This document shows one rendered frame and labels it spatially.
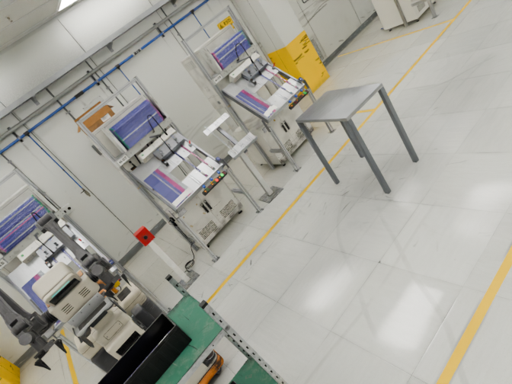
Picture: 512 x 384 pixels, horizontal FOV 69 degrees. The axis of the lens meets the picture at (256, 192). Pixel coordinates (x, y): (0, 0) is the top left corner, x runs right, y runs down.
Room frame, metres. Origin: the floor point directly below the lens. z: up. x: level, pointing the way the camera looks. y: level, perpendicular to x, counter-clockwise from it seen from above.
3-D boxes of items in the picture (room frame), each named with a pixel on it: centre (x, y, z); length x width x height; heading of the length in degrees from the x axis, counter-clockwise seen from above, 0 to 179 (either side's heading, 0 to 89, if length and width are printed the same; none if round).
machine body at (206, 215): (4.24, 0.67, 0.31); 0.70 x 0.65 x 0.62; 113
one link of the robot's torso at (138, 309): (2.18, 1.21, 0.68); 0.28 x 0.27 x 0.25; 113
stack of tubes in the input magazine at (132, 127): (4.15, 0.57, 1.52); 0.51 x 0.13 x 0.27; 113
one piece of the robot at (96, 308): (2.04, 1.22, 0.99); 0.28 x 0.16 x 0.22; 113
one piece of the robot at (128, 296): (2.39, 1.37, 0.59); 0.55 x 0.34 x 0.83; 113
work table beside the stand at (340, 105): (3.01, -1.00, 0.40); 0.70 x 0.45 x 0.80; 17
